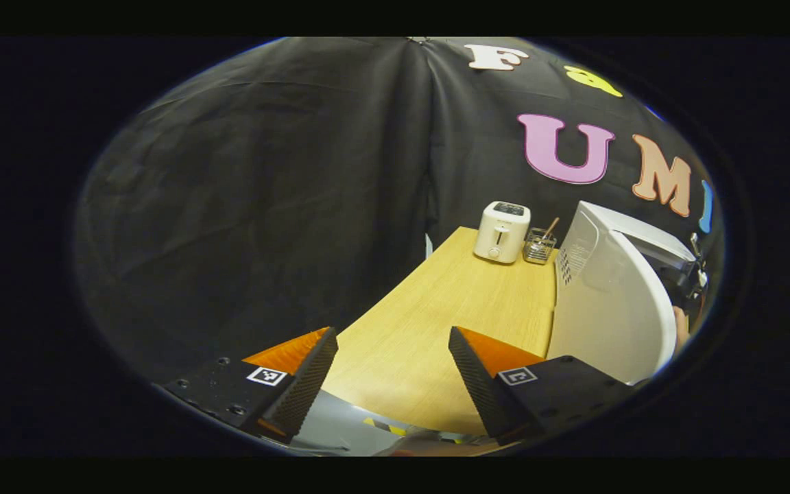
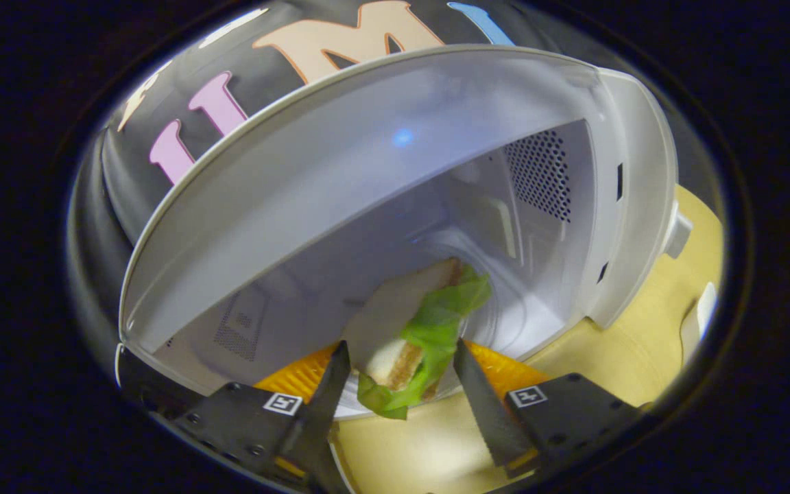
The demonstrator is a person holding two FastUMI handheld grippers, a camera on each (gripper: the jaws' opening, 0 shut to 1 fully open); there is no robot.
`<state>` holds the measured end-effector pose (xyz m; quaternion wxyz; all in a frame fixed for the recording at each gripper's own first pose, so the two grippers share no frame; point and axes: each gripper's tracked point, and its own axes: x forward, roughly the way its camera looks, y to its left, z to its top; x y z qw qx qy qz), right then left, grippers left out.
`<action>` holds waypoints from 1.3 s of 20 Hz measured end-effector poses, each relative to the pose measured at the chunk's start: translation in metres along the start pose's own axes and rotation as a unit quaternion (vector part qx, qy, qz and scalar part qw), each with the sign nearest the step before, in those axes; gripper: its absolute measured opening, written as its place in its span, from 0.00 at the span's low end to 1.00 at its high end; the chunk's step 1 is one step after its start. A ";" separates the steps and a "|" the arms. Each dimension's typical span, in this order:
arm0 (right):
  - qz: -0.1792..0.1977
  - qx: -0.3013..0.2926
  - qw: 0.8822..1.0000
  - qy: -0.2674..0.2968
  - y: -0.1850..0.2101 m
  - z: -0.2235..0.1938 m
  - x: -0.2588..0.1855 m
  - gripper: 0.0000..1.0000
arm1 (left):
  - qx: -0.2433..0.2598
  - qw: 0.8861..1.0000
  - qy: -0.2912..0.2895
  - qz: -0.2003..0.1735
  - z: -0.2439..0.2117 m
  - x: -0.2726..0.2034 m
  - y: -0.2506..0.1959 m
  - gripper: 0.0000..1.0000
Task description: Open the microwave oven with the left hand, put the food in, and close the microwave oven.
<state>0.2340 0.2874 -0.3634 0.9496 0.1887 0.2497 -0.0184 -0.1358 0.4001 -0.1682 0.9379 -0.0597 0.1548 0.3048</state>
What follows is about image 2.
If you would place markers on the lettuce sandwich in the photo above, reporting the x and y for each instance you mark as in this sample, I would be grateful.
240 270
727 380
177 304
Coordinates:
395 309

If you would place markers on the white microwave oven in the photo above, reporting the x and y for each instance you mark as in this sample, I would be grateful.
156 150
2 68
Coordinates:
367 171

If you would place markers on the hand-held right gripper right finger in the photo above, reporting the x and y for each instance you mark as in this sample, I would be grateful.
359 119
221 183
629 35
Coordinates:
481 405

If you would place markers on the black backdrop cloth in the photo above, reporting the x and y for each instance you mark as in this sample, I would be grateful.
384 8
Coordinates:
114 158

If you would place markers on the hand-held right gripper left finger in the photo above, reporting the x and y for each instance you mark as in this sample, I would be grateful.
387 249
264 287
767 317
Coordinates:
319 418

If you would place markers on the white rectangular plate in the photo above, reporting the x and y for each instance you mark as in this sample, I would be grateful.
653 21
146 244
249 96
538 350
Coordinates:
350 406

